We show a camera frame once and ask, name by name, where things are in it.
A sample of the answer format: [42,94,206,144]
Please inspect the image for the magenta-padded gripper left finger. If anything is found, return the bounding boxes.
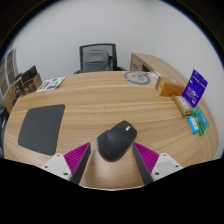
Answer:
[40,142,92,185]

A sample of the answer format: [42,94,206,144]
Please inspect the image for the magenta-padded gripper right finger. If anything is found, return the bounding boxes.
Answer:
[132,142,184,185]

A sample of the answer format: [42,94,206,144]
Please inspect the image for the black computer mouse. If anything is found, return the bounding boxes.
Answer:
[96,120,138,163]

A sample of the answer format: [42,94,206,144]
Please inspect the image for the dark grey mouse pad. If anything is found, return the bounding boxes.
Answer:
[17,103,66,157]

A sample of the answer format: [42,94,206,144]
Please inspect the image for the small blue package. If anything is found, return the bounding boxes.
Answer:
[187,114,200,135]

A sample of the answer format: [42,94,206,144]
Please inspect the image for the green package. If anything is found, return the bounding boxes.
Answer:
[190,106,210,137]

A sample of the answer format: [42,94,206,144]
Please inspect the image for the small tan box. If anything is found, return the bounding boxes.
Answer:
[171,94,193,117]

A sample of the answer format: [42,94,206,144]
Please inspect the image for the black bulky chair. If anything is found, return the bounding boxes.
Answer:
[0,106,10,158]

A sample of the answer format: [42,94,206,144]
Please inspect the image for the orange-brown box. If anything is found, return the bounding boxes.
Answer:
[154,75,185,98]

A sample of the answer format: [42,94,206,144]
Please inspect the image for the white sticker sheet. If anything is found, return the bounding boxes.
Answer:
[35,75,67,93]

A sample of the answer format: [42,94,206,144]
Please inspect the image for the purple card package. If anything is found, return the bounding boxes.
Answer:
[181,69,209,109]

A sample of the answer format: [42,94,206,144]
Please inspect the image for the large brown cardboard box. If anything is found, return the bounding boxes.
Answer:
[27,73,43,93]

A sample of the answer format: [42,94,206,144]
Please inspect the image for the small brown cardboard box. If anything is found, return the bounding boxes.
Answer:
[12,79,26,98]

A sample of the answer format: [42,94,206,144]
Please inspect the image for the black cardboard box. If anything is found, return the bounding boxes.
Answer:
[20,65,38,83]

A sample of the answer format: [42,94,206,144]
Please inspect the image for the wooden shelf unit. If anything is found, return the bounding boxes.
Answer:
[0,48,21,114]

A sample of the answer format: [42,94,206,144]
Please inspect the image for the wooden side desk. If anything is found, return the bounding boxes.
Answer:
[129,52,188,84]

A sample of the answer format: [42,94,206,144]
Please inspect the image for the grey backpack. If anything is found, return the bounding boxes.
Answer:
[81,49,111,73]

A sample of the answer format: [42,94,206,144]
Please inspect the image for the black mesh office chair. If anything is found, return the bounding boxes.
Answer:
[73,43,128,75]

